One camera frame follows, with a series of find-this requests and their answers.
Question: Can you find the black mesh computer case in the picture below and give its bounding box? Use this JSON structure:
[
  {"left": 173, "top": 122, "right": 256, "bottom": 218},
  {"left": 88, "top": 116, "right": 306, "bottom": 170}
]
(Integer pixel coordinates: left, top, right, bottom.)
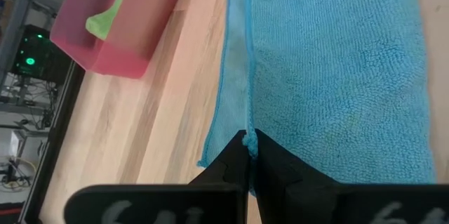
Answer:
[{"left": 10, "top": 23, "right": 73, "bottom": 85}]

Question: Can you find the bright green microfiber towel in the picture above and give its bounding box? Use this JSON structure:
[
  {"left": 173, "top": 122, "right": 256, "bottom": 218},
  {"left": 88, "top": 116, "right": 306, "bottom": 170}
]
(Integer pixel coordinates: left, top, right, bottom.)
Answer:
[{"left": 85, "top": 0, "right": 136, "bottom": 41}]

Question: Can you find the bright blue microfiber towel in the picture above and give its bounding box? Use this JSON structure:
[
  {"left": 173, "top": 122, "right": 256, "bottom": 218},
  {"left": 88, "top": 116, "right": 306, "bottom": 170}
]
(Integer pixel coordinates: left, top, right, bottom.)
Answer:
[{"left": 196, "top": 0, "right": 438, "bottom": 197}]

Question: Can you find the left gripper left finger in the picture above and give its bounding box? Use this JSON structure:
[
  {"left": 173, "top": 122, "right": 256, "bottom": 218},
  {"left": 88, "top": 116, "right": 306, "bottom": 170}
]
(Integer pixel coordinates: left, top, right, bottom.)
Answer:
[{"left": 65, "top": 129, "right": 250, "bottom": 224}]

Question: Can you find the red plastic tray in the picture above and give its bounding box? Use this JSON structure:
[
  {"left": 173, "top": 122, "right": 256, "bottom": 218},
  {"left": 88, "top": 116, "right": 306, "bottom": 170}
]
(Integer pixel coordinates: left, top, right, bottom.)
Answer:
[{"left": 49, "top": 0, "right": 192, "bottom": 80}]

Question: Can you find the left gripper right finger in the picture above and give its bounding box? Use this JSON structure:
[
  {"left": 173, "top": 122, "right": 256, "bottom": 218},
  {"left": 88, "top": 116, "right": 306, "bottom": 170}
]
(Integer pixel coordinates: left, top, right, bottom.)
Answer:
[{"left": 253, "top": 129, "right": 449, "bottom": 224}]

